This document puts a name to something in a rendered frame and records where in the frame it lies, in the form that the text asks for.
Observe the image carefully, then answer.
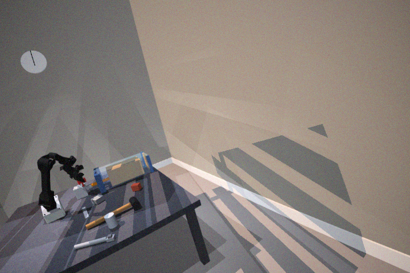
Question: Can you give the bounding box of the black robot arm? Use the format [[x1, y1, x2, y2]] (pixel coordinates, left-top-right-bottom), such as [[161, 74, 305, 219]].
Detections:
[[37, 152, 76, 212]]

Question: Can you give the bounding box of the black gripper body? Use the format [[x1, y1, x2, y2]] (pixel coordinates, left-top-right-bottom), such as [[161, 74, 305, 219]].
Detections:
[[67, 167, 84, 181]]

